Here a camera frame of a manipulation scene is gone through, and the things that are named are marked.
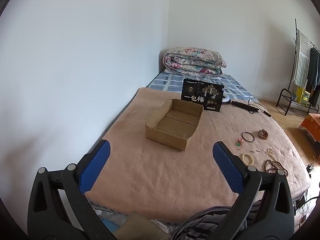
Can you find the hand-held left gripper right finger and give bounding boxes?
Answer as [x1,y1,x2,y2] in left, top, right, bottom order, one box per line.
[212,141,295,240]

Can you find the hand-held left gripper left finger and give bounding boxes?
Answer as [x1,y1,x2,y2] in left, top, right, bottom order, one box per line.
[27,139,118,240]

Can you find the cardboard box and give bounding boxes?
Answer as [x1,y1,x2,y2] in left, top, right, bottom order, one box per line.
[145,99,204,152]

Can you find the light blue cloth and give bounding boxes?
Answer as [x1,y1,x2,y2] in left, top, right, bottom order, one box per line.
[101,217,119,233]

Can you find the person's striped clothing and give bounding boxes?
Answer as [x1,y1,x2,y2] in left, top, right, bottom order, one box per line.
[172,205,250,240]

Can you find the black folded light stand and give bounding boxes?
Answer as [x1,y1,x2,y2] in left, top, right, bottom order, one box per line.
[231,100,260,113]

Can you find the brown cushion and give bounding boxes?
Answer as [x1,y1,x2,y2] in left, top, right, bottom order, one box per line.
[117,211,173,240]

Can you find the black snack bag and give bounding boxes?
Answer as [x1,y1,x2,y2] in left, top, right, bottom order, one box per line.
[180,78,225,112]

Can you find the orange box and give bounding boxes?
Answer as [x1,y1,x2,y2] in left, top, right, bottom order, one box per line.
[299,113,320,144]

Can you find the black metal clothes rack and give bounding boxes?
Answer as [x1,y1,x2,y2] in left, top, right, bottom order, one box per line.
[276,18,320,117]

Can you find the blue plaid bed sheet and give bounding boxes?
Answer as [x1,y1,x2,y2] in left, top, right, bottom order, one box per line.
[146,70,259,103]

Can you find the yellow box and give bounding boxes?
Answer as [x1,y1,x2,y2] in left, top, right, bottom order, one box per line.
[296,87,311,104]

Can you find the folded floral quilt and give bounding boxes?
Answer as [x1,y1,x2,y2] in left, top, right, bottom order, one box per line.
[162,47,227,77]

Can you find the dark hanging clothes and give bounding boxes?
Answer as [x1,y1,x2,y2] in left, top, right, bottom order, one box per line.
[306,46,320,108]

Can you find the striped hanging towel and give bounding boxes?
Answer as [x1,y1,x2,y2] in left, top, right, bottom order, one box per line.
[292,31,312,87]

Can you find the white bead bracelet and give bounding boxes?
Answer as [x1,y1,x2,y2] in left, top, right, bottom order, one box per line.
[241,153,255,166]

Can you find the brown bead necklace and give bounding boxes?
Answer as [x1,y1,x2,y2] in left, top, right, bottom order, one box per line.
[264,159,288,177]

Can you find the black light cable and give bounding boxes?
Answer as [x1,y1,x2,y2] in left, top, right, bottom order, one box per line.
[247,98,268,114]

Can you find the black floor cables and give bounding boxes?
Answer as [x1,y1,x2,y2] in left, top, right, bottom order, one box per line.
[295,155,320,217]

